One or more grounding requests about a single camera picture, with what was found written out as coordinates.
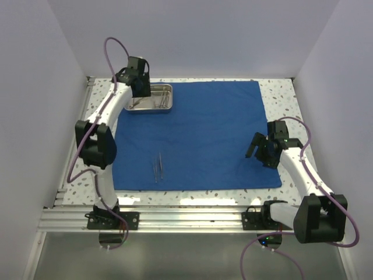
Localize stainless steel instrument tray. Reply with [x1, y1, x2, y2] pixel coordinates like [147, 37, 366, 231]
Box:
[124, 84, 173, 114]

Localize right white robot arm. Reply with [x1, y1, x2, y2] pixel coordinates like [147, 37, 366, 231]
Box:
[242, 118, 348, 243]

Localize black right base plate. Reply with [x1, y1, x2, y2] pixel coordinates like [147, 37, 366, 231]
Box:
[241, 206, 291, 231]

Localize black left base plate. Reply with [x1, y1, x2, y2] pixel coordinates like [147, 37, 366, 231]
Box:
[85, 212, 140, 230]

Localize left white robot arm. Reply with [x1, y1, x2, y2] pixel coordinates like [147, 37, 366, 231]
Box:
[75, 56, 151, 229]

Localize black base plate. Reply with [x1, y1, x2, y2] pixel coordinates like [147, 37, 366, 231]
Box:
[85, 212, 140, 230]
[241, 206, 291, 231]

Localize blue surgical drape cloth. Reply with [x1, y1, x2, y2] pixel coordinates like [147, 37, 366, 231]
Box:
[112, 81, 281, 191]

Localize steel tweezers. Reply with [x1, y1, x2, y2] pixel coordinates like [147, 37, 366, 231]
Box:
[159, 152, 163, 180]
[153, 158, 159, 183]

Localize aluminium front rail frame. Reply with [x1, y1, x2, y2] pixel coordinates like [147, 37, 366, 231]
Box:
[37, 205, 278, 234]

